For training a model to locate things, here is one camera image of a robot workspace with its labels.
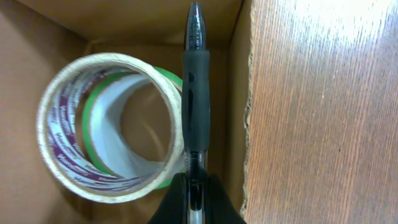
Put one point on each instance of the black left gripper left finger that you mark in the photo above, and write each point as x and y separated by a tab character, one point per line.
172	209

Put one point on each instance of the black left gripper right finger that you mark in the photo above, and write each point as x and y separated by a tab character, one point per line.
218	206

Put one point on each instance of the green tape roll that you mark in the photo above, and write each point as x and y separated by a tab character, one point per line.
101	127

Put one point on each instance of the beige masking tape roll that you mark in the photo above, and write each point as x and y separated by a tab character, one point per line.
150	124

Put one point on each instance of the black gel pen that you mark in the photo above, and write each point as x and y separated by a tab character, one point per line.
195	113

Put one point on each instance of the brown cardboard box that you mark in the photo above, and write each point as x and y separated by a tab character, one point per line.
34	49

